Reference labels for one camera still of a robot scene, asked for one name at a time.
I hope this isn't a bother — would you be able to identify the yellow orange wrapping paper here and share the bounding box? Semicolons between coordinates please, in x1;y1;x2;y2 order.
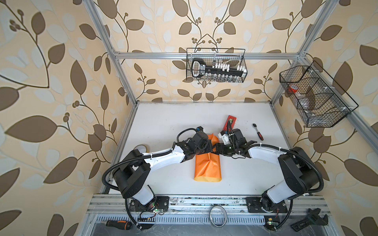
194;134;222;183

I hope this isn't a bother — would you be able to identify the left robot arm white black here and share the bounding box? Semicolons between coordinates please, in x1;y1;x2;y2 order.
101;126;213;207

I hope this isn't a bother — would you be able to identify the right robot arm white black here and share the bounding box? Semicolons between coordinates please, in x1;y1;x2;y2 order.
215;124;324;204

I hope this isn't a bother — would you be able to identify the red tape dispenser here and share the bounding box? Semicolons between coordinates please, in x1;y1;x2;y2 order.
223;115;237;131

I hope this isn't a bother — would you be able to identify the black adjustable wrench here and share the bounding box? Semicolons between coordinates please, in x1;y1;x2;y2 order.
290;208;329;232

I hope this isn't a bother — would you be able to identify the orange black screwdriver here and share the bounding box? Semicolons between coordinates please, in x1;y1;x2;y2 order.
105;220;132;230

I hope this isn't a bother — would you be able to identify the ratchet wrench red handle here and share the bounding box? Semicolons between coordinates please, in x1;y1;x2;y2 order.
252;124;264;141

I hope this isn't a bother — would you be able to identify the metal ring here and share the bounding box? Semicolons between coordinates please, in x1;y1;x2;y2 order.
209;205;228;228

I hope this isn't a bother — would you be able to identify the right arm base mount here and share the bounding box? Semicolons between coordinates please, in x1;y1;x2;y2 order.
246;197;288;213

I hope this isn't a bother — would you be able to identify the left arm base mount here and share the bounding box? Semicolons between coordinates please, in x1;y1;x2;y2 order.
129;196;169;213

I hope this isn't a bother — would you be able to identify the socket set black rail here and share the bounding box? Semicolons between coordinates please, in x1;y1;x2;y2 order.
189;59;247;78

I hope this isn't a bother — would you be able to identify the black wire basket back wall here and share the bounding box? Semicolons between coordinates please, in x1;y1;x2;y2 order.
186;47;248;83

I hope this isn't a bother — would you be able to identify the black wire basket wall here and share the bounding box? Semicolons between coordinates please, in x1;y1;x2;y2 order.
186;47;248;83
280;61;358;128

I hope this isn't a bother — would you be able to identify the black wire basket right wall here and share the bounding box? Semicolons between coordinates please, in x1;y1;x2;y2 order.
280;61;358;128

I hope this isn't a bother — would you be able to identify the aluminium front rail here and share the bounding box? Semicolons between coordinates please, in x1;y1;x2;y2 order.
84;194;334;227

